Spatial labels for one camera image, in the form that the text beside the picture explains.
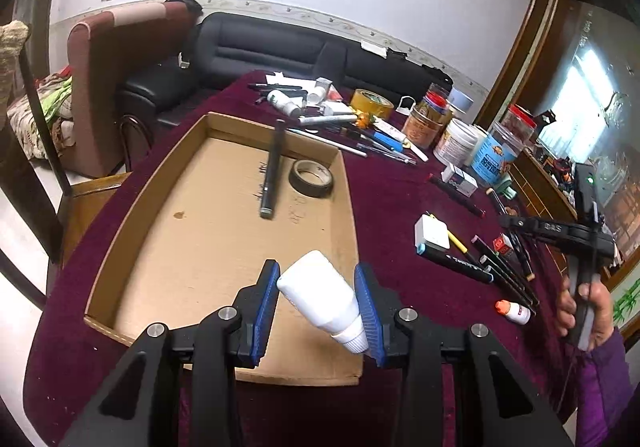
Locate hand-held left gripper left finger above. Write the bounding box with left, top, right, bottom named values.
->
left=59, top=258, right=281, bottom=447

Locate blue label plastic jar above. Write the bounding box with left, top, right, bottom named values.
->
left=470, top=122, right=523, bottom=185

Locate white plastic tub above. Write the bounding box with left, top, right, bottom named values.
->
left=433, top=119, right=483, bottom=166

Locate small white blue box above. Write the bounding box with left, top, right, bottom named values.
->
left=441, top=163, right=479, bottom=198

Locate black marker with red ends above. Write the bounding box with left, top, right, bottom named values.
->
left=427, top=173, right=487, bottom=218

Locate clear jar with orange contents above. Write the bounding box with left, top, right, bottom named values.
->
left=401, top=103, right=453, bottom=150

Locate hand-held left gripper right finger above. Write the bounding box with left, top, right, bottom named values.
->
left=353, top=263, right=576, bottom=447

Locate red lid plastic jar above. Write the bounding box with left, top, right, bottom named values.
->
left=500, top=103, right=538, bottom=148

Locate small red box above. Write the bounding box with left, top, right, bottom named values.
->
left=491, top=234, right=516, bottom=260

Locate floral blanket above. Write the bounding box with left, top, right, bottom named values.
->
left=5, top=72, right=76, bottom=160

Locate white power adapter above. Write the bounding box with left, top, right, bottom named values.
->
left=414, top=213, right=451, bottom=255

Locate white bottle with dark label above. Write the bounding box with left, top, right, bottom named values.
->
left=266, top=90, right=302, bottom=116

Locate long white pen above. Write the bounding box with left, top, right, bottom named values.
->
left=287, top=127, right=367, bottom=158

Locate black marker with white print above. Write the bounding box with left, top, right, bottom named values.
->
left=419, top=244, right=495, bottom=284

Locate maroon armchair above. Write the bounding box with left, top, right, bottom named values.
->
left=66, top=1, right=201, bottom=178

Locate white plastic bottle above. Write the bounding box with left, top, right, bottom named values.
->
left=276, top=250, right=369, bottom=354

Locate dark wooden chair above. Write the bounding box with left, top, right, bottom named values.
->
left=0, top=22, right=133, bottom=313

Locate person's right hand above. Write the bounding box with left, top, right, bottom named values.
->
left=556, top=274, right=614, bottom=353

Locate flat white tube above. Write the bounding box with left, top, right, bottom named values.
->
left=372, top=121, right=430, bottom=162

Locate yellow pencil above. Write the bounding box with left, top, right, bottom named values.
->
left=446, top=228, right=480, bottom=264

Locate maroon tablecloth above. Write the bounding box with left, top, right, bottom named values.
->
left=22, top=69, right=601, bottom=447

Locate pale blue cup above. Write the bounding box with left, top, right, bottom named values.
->
left=447, top=87, right=475, bottom=112

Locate black leather sofa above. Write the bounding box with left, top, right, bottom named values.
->
left=117, top=12, right=453, bottom=128

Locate beige cloth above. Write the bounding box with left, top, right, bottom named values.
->
left=0, top=20, right=31, bottom=92

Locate wooden framed glass partition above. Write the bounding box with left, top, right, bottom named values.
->
left=472, top=0, right=640, bottom=278

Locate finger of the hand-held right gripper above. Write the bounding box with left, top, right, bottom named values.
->
left=500, top=214, right=540, bottom=237

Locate yellow tape roll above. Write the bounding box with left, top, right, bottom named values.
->
left=350, top=88, right=395, bottom=120

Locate long white tube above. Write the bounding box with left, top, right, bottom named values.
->
left=298, top=112, right=357, bottom=124

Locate small glue bottle orange cap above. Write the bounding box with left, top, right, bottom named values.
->
left=495, top=300, right=532, bottom=326

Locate thick black marker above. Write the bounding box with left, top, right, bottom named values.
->
left=258, top=119, right=287, bottom=220

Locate cardboard box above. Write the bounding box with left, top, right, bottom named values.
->
left=84, top=112, right=364, bottom=387

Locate grey tape roll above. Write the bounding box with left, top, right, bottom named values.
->
left=289, top=159, right=335, bottom=199

